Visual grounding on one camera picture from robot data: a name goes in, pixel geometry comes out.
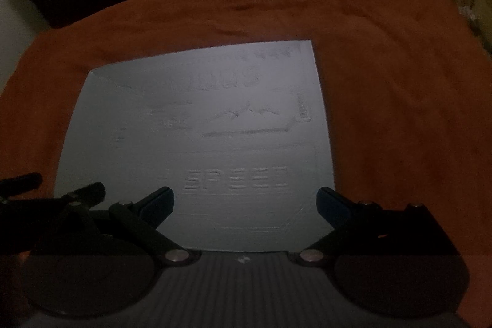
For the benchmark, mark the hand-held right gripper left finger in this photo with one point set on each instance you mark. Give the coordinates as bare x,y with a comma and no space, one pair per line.
158,202

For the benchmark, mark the white cardboard box lid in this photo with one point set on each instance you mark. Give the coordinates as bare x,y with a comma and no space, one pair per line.
230,143

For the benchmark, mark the orange blanket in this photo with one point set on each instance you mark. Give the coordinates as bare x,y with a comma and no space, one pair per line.
384,63

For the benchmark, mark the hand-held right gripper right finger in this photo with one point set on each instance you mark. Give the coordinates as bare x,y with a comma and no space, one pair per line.
333,205

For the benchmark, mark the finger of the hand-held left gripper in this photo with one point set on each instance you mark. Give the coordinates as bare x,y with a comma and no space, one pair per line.
88,191
21,182

